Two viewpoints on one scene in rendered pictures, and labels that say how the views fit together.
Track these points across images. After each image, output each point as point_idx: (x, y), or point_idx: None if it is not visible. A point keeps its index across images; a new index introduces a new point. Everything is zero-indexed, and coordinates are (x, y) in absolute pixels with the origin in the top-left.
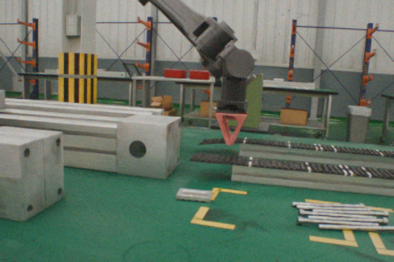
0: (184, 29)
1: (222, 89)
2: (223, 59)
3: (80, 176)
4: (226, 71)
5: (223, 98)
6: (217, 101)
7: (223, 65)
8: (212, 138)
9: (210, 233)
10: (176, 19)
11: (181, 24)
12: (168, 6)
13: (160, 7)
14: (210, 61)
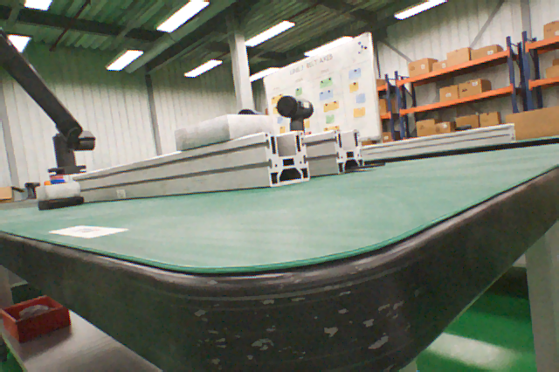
0: (70, 113)
1: (72, 159)
2: (94, 139)
3: None
4: (80, 146)
5: (75, 164)
6: (86, 165)
7: (70, 142)
8: (23, 210)
9: None
10: (59, 102)
11: (65, 108)
12: (47, 86)
13: (34, 80)
14: (77, 140)
